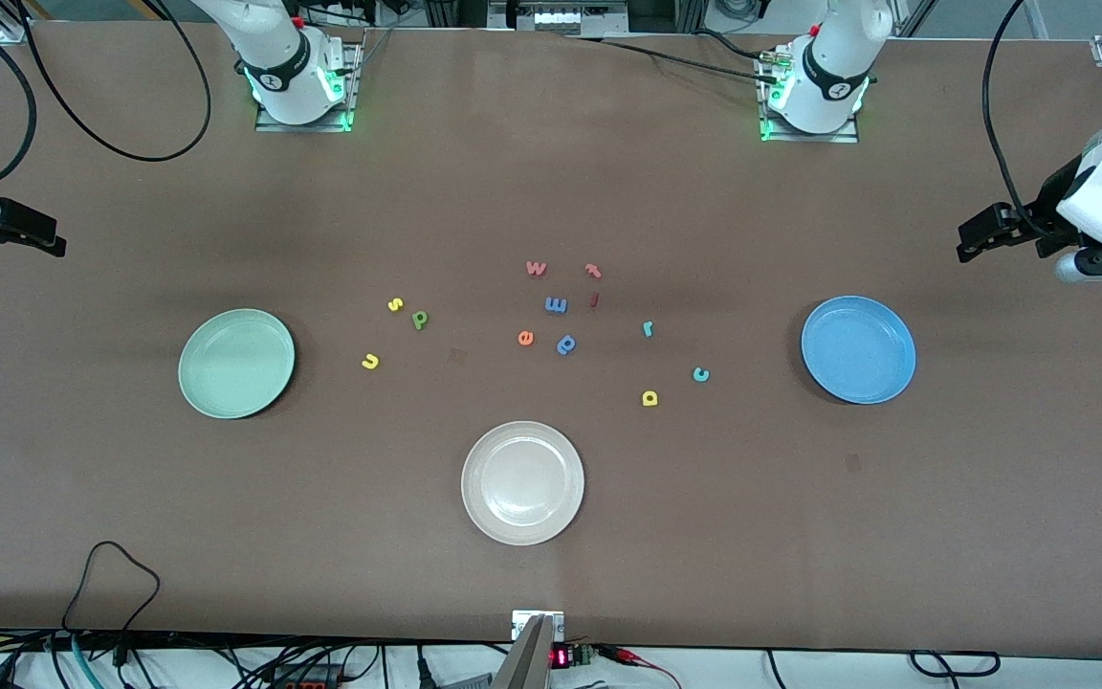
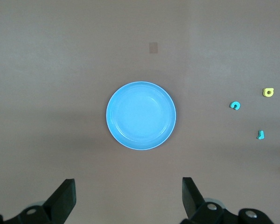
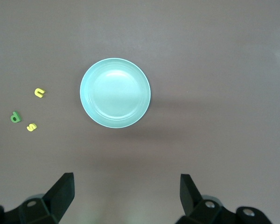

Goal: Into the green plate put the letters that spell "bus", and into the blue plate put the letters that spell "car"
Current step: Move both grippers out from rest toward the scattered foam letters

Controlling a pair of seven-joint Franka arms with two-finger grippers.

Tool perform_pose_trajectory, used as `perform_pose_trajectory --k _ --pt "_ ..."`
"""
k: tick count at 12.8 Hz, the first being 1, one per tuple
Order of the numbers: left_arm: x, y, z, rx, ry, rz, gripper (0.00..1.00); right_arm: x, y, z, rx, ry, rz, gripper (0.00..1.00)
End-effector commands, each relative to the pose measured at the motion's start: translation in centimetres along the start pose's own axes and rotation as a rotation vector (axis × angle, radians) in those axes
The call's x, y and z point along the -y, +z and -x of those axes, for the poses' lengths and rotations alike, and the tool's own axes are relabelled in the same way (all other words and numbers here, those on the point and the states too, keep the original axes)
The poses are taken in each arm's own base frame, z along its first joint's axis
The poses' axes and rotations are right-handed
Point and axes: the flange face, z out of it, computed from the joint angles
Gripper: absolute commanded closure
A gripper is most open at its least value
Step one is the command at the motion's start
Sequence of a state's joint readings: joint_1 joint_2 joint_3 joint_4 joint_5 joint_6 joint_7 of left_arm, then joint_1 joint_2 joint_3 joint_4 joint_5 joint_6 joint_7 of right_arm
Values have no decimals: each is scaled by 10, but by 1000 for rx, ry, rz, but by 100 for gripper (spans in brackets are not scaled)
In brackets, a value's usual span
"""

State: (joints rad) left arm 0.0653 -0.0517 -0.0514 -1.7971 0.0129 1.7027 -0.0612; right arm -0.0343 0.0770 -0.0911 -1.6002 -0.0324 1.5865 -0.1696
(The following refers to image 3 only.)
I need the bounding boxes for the yellow foam letter u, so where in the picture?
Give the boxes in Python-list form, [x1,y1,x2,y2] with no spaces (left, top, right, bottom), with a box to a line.
[34,87,46,98]

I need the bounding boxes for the light green plate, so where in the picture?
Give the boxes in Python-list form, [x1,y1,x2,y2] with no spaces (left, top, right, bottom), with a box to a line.
[79,57,152,129]

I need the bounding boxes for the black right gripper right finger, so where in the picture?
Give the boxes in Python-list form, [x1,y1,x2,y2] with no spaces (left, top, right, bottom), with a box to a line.
[175,174,271,224]

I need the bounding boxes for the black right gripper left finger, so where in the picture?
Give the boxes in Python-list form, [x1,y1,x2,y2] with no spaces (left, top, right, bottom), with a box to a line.
[0,172,75,224]

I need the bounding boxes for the green foam letter p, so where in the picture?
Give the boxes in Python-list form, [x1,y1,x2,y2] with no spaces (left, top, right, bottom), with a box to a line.
[9,111,22,124]

